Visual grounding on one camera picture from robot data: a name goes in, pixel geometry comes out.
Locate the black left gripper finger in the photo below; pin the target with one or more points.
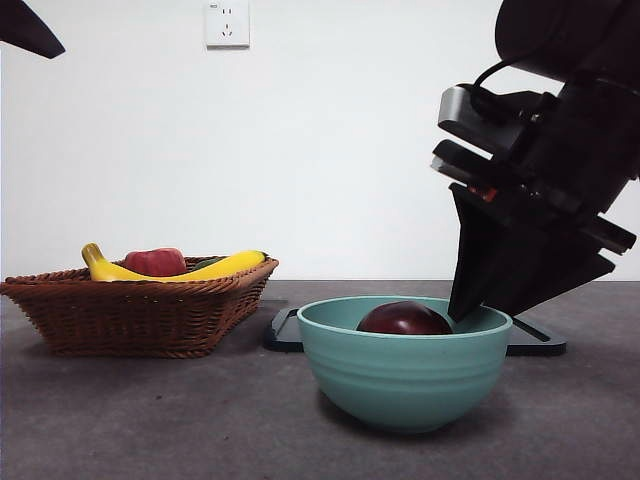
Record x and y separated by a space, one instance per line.
25 30

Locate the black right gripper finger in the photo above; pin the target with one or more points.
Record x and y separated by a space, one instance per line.
475 250
555 270

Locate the dark purple plum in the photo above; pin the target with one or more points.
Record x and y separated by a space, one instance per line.
405 320

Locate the teal ribbed bowl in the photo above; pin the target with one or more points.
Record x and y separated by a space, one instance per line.
405 380

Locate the black rectangular tray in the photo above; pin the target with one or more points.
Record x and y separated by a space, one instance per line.
545 346

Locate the red apple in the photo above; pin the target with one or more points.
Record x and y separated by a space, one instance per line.
155 261

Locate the green avocado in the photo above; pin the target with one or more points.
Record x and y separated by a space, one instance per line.
206 262

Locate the yellow banana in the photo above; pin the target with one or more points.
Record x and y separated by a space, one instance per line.
150 275

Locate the brown wicker basket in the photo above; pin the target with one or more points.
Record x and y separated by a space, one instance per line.
125 320

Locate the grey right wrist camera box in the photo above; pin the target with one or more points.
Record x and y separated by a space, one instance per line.
465 112

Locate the white wall socket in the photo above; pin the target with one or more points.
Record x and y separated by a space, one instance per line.
228 25

